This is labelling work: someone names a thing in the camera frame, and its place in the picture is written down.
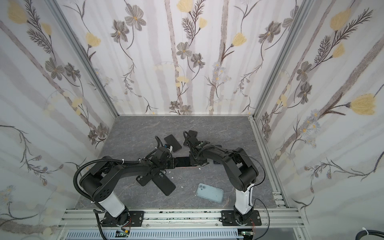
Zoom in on black phone blue edge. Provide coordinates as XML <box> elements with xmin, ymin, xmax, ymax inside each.
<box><xmin>174</xmin><ymin>157</ymin><xmax>192</xmax><ymax>168</ymax></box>

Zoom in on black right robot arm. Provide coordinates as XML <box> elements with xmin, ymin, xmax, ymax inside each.
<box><xmin>183</xmin><ymin>131</ymin><xmax>259</xmax><ymax>226</ymax></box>

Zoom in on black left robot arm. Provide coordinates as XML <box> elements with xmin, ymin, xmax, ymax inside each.
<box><xmin>73</xmin><ymin>137</ymin><xmax>176</xmax><ymax>227</ymax></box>

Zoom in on black phone purple edge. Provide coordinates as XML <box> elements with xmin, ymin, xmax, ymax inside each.
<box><xmin>164</xmin><ymin>135</ymin><xmax>182</xmax><ymax>153</ymax></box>

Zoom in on black phone case lower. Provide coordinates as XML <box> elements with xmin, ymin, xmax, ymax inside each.
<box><xmin>152</xmin><ymin>172</ymin><xmax>176</xmax><ymax>196</ymax></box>

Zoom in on black phone case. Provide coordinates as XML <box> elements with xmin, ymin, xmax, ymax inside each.
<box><xmin>136</xmin><ymin>173</ymin><xmax>154</xmax><ymax>187</ymax></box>
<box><xmin>152</xmin><ymin>172</ymin><xmax>176</xmax><ymax>196</ymax></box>

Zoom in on black phone upper middle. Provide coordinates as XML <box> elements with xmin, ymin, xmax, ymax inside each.
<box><xmin>183</xmin><ymin>130</ymin><xmax>199</xmax><ymax>147</ymax></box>

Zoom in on black phone case left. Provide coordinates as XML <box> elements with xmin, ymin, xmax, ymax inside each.
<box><xmin>136</xmin><ymin>173</ymin><xmax>154</xmax><ymax>187</ymax></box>

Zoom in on light blue phone case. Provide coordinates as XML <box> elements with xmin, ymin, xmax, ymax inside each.
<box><xmin>196</xmin><ymin>183</ymin><xmax>224</xmax><ymax>203</ymax></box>

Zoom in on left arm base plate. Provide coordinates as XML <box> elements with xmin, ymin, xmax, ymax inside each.
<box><xmin>101</xmin><ymin>211</ymin><xmax>145</xmax><ymax>227</ymax></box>

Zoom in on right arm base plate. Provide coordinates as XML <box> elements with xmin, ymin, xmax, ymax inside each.
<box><xmin>219</xmin><ymin>210</ymin><xmax>262</xmax><ymax>227</ymax></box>

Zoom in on white slotted cable duct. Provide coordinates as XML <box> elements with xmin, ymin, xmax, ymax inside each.
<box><xmin>64</xmin><ymin>229</ymin><xmax>244</xmax><ymax>240</ymax></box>

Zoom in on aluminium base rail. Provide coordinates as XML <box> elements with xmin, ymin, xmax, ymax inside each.
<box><xmin>55</xmin><ymin>207</ymin><xmax>310</xmax><ymax>240</ymax></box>

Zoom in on black cable bottom right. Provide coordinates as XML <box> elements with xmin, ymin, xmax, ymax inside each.
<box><xmin>355</xmin><ymin>227</ymin><xmax>384</xmax><ymax>240</ymax></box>

